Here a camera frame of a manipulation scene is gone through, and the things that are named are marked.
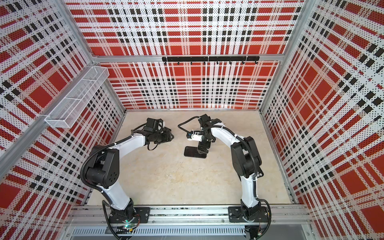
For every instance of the white wire mesh shelf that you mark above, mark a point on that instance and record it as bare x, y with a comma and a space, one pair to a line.
69, 109

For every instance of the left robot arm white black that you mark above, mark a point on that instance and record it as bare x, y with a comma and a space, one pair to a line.
101, 169

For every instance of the black hook rail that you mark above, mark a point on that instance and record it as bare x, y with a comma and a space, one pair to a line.
211, 59

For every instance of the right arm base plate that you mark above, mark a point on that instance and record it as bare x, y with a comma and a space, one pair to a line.
241, 214

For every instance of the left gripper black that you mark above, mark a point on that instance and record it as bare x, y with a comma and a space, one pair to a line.
167, 137

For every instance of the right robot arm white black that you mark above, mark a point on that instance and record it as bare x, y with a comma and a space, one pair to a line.
244, 153

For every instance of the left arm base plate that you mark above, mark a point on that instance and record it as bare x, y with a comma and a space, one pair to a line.
130, 215

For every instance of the aluminium front rail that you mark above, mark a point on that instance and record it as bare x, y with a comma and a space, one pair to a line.
203, 222

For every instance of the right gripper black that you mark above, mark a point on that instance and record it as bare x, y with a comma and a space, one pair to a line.
203, 150

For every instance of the black smartphone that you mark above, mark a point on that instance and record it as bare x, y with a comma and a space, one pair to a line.
192, 152

